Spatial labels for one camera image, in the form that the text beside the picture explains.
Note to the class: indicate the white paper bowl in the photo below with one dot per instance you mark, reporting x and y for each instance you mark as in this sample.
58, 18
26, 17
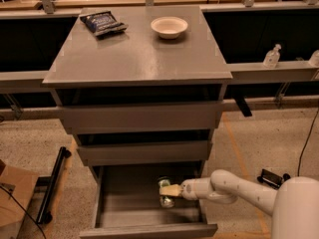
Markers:
169, 27

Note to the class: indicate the cardboard box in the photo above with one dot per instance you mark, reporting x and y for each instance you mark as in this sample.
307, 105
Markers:
18, 186

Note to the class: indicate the grey drawer cabinet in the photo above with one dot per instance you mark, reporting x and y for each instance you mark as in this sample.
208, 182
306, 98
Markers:
137, 66

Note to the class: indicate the top drawer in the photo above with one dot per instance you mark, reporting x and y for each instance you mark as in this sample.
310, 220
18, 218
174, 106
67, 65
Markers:
143, 117

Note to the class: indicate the clear sanitizer bottle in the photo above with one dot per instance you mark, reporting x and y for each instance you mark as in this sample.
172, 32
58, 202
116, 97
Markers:
272, 57

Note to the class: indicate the small black device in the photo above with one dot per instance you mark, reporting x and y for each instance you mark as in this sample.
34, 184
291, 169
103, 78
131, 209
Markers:
272, 179

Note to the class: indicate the open bottom drawer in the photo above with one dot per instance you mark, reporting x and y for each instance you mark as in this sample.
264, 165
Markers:
128, 204

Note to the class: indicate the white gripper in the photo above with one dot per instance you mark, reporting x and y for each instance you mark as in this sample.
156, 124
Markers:
189, 189

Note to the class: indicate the blue chip bag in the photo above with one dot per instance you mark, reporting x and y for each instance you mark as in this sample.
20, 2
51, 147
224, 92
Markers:
103, 23

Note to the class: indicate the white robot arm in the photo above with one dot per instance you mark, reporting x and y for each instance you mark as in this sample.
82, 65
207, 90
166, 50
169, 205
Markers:
293, 208

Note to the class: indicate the middle drawer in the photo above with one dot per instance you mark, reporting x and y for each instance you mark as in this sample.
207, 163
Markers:
144, 147

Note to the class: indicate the black bar stand left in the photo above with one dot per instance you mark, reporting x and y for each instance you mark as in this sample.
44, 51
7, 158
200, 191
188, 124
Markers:
49, 183

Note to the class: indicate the green can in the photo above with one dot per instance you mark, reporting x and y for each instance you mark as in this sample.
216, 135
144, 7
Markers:
165, 201

